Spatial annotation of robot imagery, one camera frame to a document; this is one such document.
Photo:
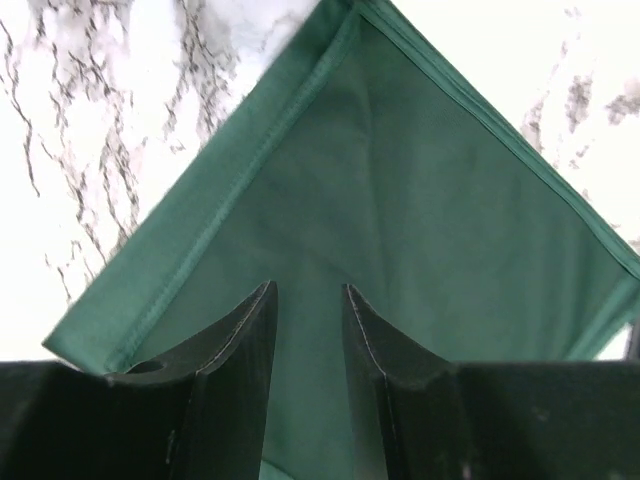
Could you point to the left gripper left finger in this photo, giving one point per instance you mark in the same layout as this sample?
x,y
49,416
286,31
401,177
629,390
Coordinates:
x,y
196,411

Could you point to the dark green cloth napkin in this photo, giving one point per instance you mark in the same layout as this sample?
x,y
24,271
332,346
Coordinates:
x,y
361,156

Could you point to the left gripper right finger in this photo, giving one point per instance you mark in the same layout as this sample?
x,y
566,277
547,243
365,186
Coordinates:
x,y
415,415

